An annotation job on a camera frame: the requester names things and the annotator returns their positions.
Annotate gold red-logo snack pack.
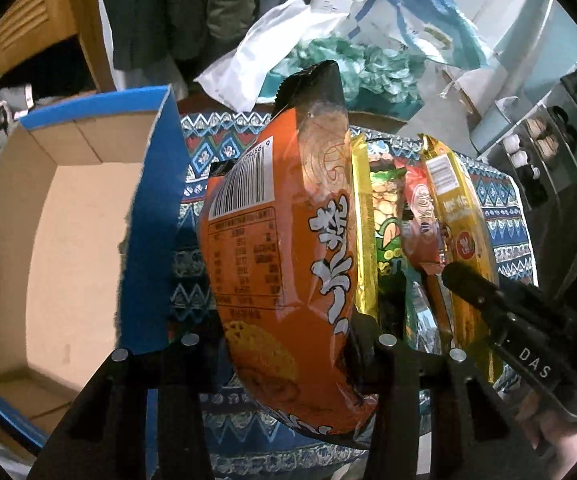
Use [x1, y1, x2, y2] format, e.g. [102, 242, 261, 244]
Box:
[419, 133, 503, 382]

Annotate green bean snack bag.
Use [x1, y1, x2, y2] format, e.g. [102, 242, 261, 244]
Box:
[369, 159, 442, 354]

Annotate red snack bag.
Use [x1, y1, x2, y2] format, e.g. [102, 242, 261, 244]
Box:
[401, 166, 445, 275]

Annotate orange snack bag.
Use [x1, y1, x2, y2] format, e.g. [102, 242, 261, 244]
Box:
[198, 61, 376, 446]

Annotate gold long snack pack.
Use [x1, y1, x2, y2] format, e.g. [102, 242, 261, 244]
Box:
[350, 133, 378, 321]

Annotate person's right hand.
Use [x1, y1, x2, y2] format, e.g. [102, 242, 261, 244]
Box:
[515, 390, 577, 480]

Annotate patterned blue bed cover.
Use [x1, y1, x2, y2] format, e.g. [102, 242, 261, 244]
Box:
[171, 104, 537, 479]

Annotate grey shoe rack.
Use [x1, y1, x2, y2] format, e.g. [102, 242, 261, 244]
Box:
[479, 62, 577, 209]

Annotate blue cardboard box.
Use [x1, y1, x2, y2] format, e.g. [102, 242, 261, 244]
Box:
[0, 86, 190, 452]

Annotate green plastic bag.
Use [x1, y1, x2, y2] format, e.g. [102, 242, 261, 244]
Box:
[258, 36, 425, 120]

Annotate blue white shopping bag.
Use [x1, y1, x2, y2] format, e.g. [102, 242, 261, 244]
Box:
[340, 0, 492, 70]

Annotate white plastic bag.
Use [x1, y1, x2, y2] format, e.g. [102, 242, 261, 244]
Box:
[195, 0, 346, 112]

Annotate dark hanging jacket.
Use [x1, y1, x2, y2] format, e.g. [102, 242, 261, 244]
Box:
[103, 0, 258, 72]

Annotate wooden wardrobe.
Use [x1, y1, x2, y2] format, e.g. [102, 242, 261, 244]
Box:
[0, 0, 115, 92]

